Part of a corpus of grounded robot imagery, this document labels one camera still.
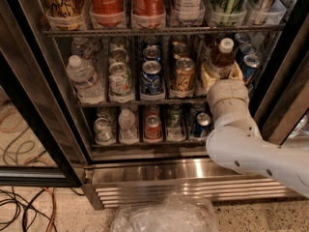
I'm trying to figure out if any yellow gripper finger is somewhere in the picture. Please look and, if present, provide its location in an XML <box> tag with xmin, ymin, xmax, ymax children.
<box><xmin>229</xmin><ymin>62</ymin><xmax>243</xmax><ymax>81</ymax></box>
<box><xmin>201</xmin><ymin>63</ymin><xmax>220</xmax><ymax>92</ymax></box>

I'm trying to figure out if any tea bottle with white cap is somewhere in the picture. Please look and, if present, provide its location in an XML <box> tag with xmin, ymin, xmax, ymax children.
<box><xmin>206</xmin><ymin>38</ymin><xmax>235</xmax><ymax>79</ymax></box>

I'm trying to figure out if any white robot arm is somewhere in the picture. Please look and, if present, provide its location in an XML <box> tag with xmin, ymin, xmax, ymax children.
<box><xmin>201</xmin><ymin>63</ymin><xmax>309</xmax><ymax>197</ymax></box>

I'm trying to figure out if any blue can bottom shelf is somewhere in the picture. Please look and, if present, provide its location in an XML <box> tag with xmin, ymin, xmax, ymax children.
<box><xmin>190</xmin><ymin>112</ymin><xmax>211</xmax><ymax>138</ymax></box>

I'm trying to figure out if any green striped can top shelf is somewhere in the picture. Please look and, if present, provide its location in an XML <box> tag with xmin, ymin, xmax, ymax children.
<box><xmin>210</xmin><ymin>0</ymin><xmax>245</xmax><ymax>26</ymax></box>

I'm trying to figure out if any red can bottom shelf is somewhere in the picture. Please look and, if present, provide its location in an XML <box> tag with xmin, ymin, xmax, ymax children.
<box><xmin>144</xmin><ymin>115</ymin><xmax>162</xmax><ymax>141</ymax></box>

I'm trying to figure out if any small water bottle bottom shelf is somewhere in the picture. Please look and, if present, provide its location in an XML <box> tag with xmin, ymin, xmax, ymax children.
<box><xmin>118</xmin><ymin>108</ymin><xmax>138</xmax><ymax>144</ymax></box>

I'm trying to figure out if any stainless steel fridge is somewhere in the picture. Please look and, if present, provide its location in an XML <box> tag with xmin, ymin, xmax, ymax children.
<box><xmin>1</xmin><ymin>0</ymin><xmax>309</xmax><ymax>210</ymax></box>

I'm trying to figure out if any green white can bottom shelf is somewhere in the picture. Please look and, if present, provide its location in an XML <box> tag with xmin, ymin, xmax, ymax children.
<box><xmin>94</xmin><ymin>118</ymin><xmax>114</xmax><ymax>145</ymax></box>

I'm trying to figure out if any clear water bottle middle shelf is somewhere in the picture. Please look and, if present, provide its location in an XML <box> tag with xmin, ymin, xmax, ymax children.
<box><xmin>66</xmin><ymin>55</ymin><xmax>105</xmax><ymax>104</ymax></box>

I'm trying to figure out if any fridge sliding glass door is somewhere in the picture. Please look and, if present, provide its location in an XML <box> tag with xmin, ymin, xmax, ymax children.
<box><xmin>0</xmin><ymin>0</ymin><xmax>87</xmax><ymax>187</ymax></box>

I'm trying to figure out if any blue energy can front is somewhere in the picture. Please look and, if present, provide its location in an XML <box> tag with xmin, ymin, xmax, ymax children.
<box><xmin>240</xmin><ymin>54</ymin><xmax>262</xmax><ymax>85</ymax></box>

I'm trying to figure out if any orange lacroix can front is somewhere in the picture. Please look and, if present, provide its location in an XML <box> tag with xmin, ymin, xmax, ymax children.
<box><xmin>172</xmin><ymin>57</ymin><xmax>195</xmax><ymax>92</ymax></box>

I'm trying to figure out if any blue pepsi can front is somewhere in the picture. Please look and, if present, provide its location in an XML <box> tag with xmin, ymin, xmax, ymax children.
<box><xmin>141</xmin><ymin>61</ymin><xmax>163</xmax><ymax>96</ymax></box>

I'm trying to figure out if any green white can front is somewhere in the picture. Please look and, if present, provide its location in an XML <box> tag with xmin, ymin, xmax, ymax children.
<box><xmin>109</xmin><ymin>62</ymin><xmax>131</xmax><ymax>97</ymax></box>

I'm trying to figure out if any red coca-cola can right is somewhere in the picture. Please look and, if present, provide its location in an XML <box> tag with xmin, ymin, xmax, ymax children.
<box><xmin>133</xmin><ymin>0</ymin><xmax>164</xmax><ymax>28</ymax></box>

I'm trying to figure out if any red coca-cola can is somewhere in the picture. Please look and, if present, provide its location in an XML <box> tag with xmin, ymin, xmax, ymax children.
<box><xmin>133</xmin><ymin>0</ymin><xmax>164</xmax><ymax>28</ymax></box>
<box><xmin>92</xmin><ymin>0</ymin><xmax>124</xmax><ymax>27</ymax></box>

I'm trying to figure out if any red coca-cola can left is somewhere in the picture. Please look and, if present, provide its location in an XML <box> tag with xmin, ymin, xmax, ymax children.
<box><xmin>92</xmin><ymin>0</ymin><xmax>124</xmax><ymax>27</ymax></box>

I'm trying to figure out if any clear plastic bag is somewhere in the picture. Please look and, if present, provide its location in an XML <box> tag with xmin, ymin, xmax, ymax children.
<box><xmin>110</xmin><ymin>193</ymin><xmax>219</xmax><ymax>232</ymax></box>

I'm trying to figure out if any middle wire shelf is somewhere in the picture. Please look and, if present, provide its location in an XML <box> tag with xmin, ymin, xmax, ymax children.
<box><xmin>77</xmin><ymin>97</ymin><xmax>207</xmax><ymax>108</ymax></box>

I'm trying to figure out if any wire shelf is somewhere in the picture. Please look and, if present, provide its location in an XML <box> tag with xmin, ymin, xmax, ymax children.
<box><xmin>43</xmin><ymin>24</ymin><xmax>285</xmax><ymax>38</ymax></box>
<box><xmin>77</xmin><ymin>97</ymin><xmax>207</xmax><ymax>108</ymax></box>

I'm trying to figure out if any top wire shelf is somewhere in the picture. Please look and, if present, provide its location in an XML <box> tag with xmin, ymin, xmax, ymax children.
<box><xmin>43</xmin><ymin>24</ymin><xmax>285</xmax><ymax>38</ymax></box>

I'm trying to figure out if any orange cable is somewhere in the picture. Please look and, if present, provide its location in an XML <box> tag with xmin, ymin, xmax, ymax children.
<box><xmin>42</xmin><ymin>187</ymin><xmax>58</xmax><ymax>232</ymax></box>

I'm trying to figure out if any black cable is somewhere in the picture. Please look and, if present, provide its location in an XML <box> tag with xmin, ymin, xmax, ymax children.
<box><xmin>0</xmin><ymin>187</ymin><xmax>85</xmax><ymax>232</ymax></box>

